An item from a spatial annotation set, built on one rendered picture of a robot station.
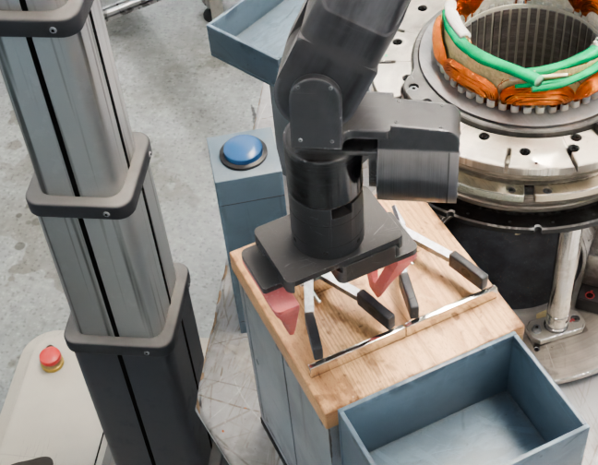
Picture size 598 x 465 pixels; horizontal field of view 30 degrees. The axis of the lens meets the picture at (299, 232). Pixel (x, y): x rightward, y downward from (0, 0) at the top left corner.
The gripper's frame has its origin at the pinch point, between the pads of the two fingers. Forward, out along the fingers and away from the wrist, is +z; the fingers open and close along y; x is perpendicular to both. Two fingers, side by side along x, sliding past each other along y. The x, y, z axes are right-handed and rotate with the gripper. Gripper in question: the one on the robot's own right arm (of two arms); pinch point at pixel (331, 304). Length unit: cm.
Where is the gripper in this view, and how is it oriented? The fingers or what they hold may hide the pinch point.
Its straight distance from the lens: 94.5
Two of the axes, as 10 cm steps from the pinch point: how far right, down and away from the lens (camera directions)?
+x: -4.4, -6.5, 6.2
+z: 0.6, 6.7, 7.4
